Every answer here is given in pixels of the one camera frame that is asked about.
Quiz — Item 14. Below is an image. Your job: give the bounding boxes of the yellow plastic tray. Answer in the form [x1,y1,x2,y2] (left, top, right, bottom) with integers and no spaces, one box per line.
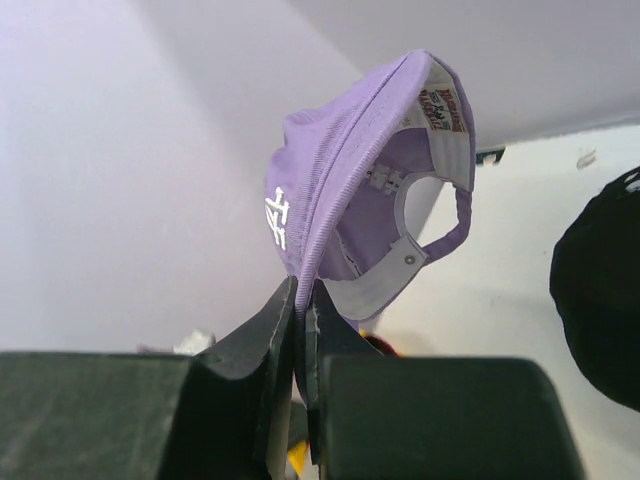
[285,441,310,480]

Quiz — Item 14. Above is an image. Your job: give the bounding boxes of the purple baseball cap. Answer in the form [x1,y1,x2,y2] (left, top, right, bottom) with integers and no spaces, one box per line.
[264,49,476,324]

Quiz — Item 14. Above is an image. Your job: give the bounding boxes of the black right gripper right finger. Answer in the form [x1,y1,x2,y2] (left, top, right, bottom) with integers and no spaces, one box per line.
[294,279,640,480]

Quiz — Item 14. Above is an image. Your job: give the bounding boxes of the black baseball cap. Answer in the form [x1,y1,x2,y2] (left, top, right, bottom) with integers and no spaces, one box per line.
[549,167,639,411]

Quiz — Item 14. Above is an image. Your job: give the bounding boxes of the red baseball cap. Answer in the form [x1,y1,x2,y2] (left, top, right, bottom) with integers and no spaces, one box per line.
[358,329,402,357]

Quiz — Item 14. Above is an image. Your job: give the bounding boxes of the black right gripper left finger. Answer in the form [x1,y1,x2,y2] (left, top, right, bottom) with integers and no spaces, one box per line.
[1,278,297,479]

